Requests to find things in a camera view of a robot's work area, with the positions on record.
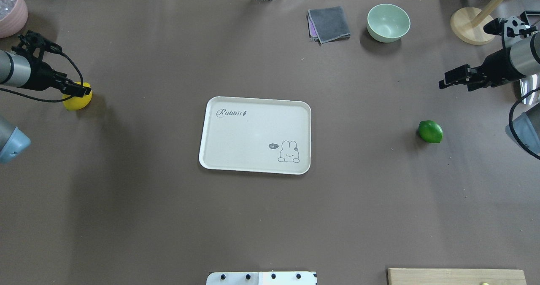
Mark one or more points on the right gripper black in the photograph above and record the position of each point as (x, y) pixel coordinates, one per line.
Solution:
(498, 64)

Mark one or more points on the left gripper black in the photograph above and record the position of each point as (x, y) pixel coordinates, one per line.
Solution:
(41, 76)

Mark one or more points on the yellow lemon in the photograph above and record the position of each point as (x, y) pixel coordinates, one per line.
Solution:
(78, 103)

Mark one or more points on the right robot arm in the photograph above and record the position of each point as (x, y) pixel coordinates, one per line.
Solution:
(524, 129)

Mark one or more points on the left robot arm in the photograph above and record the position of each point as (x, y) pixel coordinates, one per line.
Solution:
(25, 71)

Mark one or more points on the white rabbit tray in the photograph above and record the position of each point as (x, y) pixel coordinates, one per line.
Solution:
(256, 135)

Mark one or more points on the wooden stand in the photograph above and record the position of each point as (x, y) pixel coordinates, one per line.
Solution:
(467, 23)

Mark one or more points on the green lime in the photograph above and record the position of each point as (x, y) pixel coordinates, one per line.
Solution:
(430, 131)

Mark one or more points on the pink bowl with ice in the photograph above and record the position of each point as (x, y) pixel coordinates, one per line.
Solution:
(13, 17)

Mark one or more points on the mint green bowl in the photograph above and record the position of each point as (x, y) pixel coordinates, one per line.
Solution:
(387, 23)

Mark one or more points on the grey folded cloth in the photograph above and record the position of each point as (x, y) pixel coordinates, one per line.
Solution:
(330, 24)

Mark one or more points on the purple cloth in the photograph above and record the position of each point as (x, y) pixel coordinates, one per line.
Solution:
(312, 31)

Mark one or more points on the wooden cutting board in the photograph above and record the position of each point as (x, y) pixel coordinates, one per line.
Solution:
(423, 276)

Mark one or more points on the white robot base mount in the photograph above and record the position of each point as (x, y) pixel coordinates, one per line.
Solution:
(263, 278)

